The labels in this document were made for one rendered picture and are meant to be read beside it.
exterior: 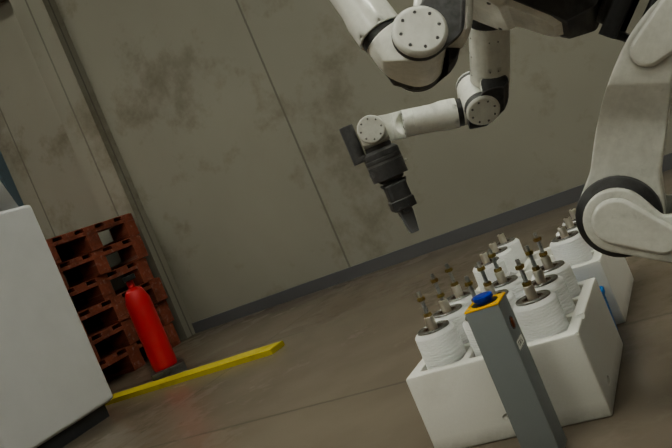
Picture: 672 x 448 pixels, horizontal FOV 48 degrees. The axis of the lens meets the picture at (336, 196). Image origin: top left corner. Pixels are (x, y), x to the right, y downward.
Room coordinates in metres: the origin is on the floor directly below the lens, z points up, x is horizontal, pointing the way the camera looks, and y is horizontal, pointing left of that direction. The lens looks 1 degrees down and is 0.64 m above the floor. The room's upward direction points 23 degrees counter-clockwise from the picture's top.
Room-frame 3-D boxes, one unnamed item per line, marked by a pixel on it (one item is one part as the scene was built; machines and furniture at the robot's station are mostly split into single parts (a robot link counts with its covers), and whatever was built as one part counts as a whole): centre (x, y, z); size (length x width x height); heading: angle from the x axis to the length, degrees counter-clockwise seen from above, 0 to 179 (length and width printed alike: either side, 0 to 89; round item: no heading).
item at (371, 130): (1.78, -0.12, 0.69); 0.11 x 0.11 x 0.11; 86
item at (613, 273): (2.24, -0.49, 0.09); 0.39 x 0.39 x 0.18; 63
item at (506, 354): (1.44, -0.18, 0.16); 0.07 x 0.07 x 0.31; 64
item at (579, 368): (1.74, -0.24, 0.09); 0.39 x 0.39 x 0.18; 64
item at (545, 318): (1.58, -0.30, 0.16); 0.10 x 0.10 x 0.18
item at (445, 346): (1.68, -0.08, 0.16); 0.10 x 0.10 x 0.18
